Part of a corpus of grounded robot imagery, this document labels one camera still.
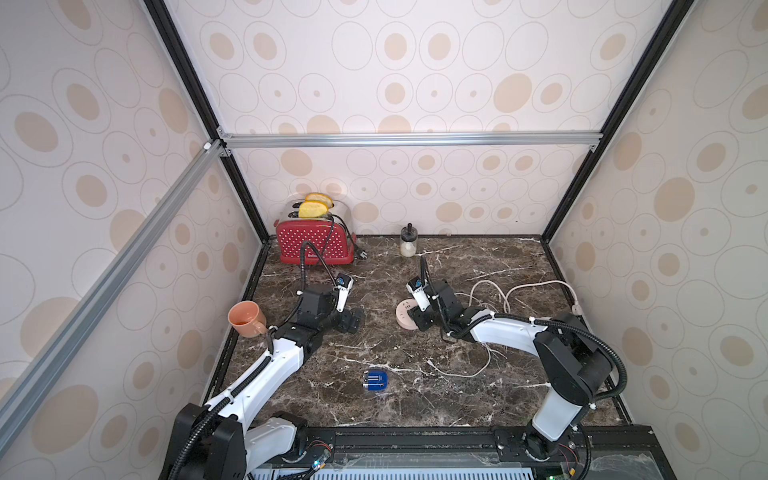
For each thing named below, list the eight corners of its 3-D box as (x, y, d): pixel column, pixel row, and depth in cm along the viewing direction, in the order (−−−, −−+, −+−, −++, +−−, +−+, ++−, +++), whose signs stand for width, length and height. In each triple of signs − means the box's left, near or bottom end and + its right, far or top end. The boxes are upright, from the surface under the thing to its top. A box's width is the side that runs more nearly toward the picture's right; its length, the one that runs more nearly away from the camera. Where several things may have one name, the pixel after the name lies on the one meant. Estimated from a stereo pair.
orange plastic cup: (237, 339, 95) (224, 324, 87) (245, 316, 100) (233, 300, 92) (268, 339, 94) (256, 324, 87) (274, 316, 100) (264, 300, 92)
